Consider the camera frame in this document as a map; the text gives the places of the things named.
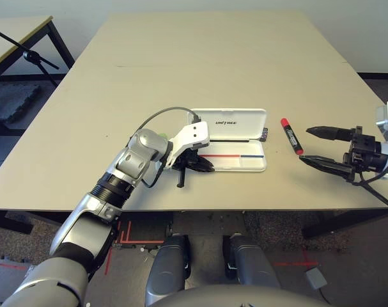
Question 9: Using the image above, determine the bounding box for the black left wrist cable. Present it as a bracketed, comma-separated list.
[139, 107, 203, 189]

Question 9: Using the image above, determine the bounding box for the red black marker pen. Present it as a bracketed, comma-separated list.
[280, 118, 304, 155]

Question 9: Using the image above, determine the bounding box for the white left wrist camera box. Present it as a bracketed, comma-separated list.
[166, 120, 211, 169]

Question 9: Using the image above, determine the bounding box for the beige side table black frame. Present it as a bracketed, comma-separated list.
[0, 15, 76, 129]

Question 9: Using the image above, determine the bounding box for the grey right robot leg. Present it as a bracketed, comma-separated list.
[222, 233, 281, 288]

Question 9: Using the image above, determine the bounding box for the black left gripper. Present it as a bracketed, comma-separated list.
[173, 147, 215, 189]

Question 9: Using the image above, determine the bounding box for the small grey floor pedal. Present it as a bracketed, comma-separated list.
[304, 267, 328, 290]

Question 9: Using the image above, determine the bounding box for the grey left robot leg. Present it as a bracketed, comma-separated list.
[144, 235, 191, 306]

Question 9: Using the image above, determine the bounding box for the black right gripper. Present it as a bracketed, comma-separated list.
[299, 126, 388, 182]

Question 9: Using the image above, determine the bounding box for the black tripod stand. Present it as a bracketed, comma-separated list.
[0, 25, 60, 87]

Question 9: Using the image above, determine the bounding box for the dark grey foam mat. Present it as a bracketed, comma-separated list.
[0, 83, 43, 124]

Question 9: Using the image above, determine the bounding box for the white plastic pencil case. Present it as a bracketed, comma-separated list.
[189, 108, 267, 173]

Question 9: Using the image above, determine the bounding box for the grey robot torso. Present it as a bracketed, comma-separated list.
[148, 284, 335, 307]

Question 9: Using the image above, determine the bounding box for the grey robot leg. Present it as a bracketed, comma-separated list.
[222, 233, 281, 288]
[144, 235, 191, 306]

